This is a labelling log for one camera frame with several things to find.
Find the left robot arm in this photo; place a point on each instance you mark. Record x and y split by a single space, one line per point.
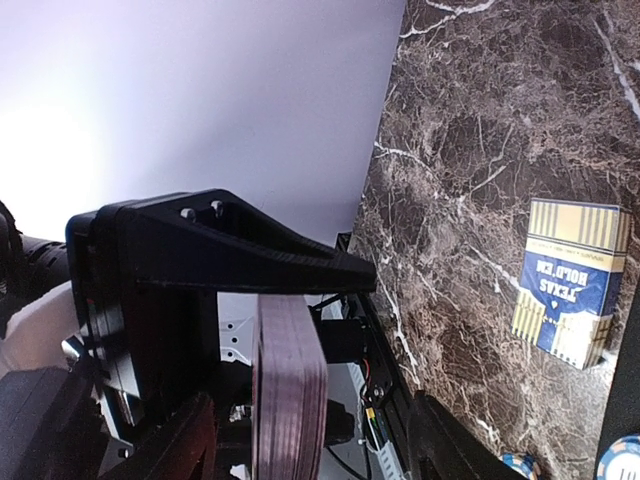
52 420

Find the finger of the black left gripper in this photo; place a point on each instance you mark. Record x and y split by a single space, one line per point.
215 240

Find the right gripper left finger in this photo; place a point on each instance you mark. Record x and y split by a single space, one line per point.
183 448

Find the blue white chip stack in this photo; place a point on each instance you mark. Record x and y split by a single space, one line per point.
523 463

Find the red-backed card deck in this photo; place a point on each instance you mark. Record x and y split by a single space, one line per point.
289 390

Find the blue chip mat edge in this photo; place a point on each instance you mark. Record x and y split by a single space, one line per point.
621 461

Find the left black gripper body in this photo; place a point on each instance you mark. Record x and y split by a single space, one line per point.
151 331

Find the gold card box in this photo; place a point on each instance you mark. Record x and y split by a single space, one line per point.
571 277

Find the white slotted cable duct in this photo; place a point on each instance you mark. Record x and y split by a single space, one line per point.
389 462

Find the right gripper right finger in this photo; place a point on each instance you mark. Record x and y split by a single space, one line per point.
440 447

